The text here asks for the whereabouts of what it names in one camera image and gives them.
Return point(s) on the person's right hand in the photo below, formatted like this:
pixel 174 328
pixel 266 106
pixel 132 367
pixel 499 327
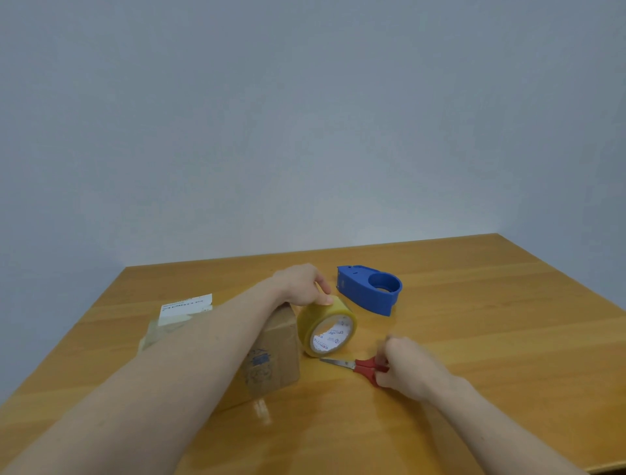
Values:
pixel 413 372

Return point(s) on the brown cardboard box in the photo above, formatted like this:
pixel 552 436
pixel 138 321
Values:
pixel 274 352

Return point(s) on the blue plastic tape dispenser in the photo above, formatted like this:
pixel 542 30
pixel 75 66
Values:
pixel 362 293

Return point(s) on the person's left hand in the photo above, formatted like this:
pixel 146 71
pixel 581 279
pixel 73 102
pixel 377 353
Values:
pixel 301 286

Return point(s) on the person's left forearm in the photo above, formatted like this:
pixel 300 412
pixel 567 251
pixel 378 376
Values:
pixel 146 391

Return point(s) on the person's right forearm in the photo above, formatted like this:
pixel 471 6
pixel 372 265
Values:
pixel 489 433

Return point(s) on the yellowish clear tape roll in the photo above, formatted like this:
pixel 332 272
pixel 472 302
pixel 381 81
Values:
pixel 308 323

